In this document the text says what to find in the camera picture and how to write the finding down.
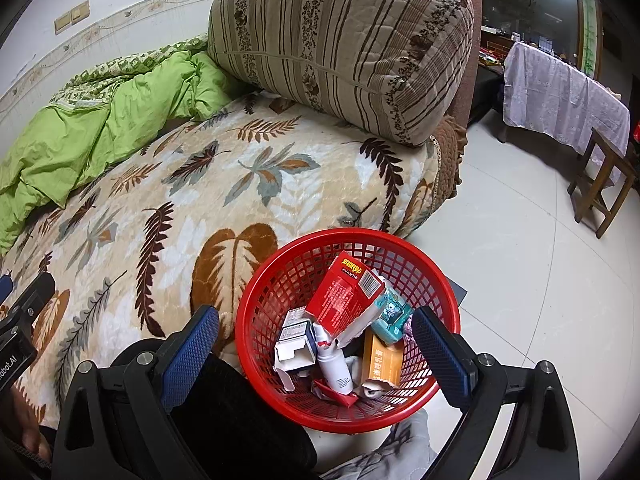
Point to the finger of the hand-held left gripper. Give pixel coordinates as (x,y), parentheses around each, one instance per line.
(5,287)
(32,294)

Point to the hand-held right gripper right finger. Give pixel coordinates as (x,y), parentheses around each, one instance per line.
(440,355)

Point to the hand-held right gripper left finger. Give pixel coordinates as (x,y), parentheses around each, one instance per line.
(190,355)

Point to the pink plastic bag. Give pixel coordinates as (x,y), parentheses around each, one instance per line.
(409,332)

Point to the orange cardboard box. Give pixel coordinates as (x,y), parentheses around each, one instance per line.
(382,360)

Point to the teal tissue packet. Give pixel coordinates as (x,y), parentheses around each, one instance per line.
(392,317)

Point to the pale paper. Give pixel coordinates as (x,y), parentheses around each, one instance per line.
(372,390)

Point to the white paper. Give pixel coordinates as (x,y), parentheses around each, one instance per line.
(359,367)

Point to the red white wrapper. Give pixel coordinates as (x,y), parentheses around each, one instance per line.
(345,399)

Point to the white cardboard box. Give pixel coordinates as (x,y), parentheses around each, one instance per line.
(295,355)

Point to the white plastic bottle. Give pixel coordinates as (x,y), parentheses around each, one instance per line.
(332,365)

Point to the white green medicine box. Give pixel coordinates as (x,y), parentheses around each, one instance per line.
(297,330)

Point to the red medicine box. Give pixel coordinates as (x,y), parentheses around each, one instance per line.
(340,300)

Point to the red plastic basket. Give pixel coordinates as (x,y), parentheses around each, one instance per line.
(350,235)

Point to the black knit cloth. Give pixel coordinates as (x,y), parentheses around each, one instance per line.
(240,420)

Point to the grey cloth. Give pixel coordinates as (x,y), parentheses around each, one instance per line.
(395,455)

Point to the leaf print blanket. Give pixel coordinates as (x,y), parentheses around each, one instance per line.
(200,200)

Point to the green quilt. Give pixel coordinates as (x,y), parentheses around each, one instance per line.
(100,125)

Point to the brown crochet cover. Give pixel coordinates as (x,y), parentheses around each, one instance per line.
(447,160)

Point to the wooden stool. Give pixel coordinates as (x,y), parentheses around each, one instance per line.
(607,155)

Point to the dark low cabinet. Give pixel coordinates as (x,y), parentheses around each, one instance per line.
(487,90)

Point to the lavender tablecloth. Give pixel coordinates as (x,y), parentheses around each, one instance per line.
(555,90)

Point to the striped brown pillow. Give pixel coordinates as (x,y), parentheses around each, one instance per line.
(340,45)

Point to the beige wall switch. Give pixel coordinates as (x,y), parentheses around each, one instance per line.
(62,23)
(80,12)

